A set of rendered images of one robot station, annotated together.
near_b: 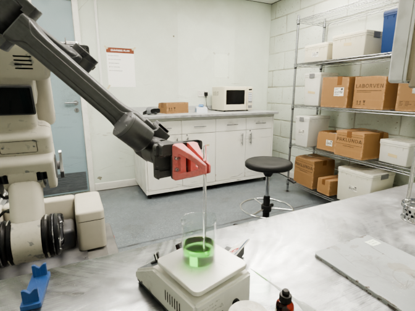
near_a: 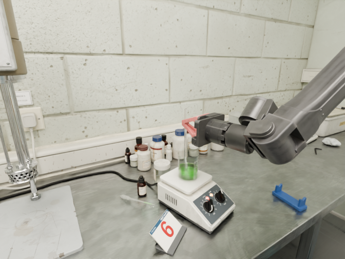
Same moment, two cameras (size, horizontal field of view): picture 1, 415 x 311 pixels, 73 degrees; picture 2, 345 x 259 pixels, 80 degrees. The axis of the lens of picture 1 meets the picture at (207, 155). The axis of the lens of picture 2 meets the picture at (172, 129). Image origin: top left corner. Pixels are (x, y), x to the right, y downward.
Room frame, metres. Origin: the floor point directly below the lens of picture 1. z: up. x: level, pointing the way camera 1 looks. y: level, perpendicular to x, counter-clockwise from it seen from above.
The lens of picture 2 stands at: (0.99, -0.08, 1.16)
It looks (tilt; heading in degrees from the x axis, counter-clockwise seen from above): 18 degrees down; 175
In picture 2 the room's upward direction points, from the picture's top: straight up
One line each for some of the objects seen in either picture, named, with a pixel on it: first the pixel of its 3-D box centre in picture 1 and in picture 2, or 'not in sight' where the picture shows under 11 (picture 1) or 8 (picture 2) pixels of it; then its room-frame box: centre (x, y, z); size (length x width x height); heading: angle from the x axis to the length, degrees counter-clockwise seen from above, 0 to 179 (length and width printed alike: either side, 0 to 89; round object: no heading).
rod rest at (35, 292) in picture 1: (35, 284); (289, 196); (0.48, 0.34, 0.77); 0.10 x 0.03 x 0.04; 20
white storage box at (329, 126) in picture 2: not in sight; (315, 117); (-0.25, 1.01, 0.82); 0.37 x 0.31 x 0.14; 113
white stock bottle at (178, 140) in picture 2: not in sight; (179, 143); (0.12, 0.03, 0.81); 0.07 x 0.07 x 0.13
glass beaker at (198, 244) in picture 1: (199, 240); (187, 165); (0.45, 0.01, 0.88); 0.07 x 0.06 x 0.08; 136
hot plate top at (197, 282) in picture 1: (201, 263); (186, 177); (0.45, 0.01, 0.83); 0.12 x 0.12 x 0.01; 41
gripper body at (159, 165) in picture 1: (171, 156); (218, 131); (0.54, 0.07, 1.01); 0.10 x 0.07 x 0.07; 127
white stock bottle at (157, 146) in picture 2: not in sight; (157, 148); (0.15, -0.07, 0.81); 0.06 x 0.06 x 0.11
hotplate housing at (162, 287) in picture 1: (192, 277); (192, 193); (0.47, 0.03, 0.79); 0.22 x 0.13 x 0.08; 41
